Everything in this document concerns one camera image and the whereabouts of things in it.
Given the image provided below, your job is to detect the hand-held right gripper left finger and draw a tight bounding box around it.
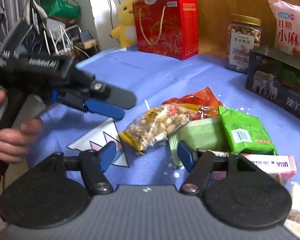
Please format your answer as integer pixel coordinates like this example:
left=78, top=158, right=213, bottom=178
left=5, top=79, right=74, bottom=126
left=52, top=141, right=117, bottom=196

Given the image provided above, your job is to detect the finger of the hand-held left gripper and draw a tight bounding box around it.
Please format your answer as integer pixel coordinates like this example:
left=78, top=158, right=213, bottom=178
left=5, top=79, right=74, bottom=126
left=57, top=92, right=125, bottom=120
left=91, top=79, right=137, bottom=110

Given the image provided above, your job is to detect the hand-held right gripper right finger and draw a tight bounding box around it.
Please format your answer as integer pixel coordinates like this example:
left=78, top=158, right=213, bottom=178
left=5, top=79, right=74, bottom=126
left=177, top=140, right=257, bottom=195

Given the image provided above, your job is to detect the pale green snack packet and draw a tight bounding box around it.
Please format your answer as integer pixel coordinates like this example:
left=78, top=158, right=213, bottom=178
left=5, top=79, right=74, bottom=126
left=169, top=117, right=231, bottom=168

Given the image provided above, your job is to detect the dark box with sheep print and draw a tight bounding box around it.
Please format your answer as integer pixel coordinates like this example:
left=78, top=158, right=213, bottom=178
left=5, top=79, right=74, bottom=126
left=245, top=46, right=300, bottom=125

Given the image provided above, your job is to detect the person's left hand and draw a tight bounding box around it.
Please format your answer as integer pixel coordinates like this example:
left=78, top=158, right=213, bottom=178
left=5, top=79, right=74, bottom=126
left=0, top=90, right=43, bottom=163

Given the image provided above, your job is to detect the blue printed bedsheet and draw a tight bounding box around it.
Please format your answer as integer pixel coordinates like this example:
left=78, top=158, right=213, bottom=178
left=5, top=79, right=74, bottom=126
left=27, top=45, right=300, bottom=207

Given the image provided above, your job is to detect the clear peanut packet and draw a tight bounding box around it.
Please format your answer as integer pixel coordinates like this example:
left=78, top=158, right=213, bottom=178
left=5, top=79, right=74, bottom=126
left=118, top=104, right=200, bottom=155

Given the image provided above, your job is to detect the red snack packet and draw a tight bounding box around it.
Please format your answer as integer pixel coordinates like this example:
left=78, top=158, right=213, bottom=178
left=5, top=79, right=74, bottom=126
left=162, top=87, right=227, bottom=120

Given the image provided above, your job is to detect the bright green snack packet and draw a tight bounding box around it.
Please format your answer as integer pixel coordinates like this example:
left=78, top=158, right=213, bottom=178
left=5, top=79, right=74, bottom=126
left=218, top=106, right=278, bottom=155

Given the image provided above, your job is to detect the green bag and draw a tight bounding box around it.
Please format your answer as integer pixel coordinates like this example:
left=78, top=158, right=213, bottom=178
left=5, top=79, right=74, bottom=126
left=39, top=0, right=81, bottom=20

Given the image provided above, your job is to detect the grey curtain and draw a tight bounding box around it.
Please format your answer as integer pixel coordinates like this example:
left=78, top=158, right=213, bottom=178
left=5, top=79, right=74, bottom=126
left=0, top=0, right=49, bottom=39

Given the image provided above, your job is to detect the yellow plush toy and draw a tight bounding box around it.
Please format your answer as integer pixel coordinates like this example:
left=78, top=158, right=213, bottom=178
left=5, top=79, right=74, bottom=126
left=110, top=0, right=138, bottom=48

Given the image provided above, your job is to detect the red gift box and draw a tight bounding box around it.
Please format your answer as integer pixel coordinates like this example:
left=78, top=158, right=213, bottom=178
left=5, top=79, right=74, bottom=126
left=132, top=0, right=199, bottom=61

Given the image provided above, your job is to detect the pink and white carton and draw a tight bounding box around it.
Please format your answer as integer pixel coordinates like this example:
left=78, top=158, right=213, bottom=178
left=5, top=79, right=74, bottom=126
left=207, top=150, right=297, bottom=183

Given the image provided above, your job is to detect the nut jar with gold lid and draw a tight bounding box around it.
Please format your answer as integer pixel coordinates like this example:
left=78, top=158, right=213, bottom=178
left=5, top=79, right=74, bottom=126
left=225, top=14, right=262, bottom=74

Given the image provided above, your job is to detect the pink snack bag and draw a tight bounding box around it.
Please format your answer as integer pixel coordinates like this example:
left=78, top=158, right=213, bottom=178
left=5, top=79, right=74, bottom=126
left=268, top=0, right=300, bottom=63

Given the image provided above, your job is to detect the bundle of white cables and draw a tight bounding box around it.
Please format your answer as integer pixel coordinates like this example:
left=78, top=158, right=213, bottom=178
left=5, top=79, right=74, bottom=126
left=41, top=24, right=100, bottom=58

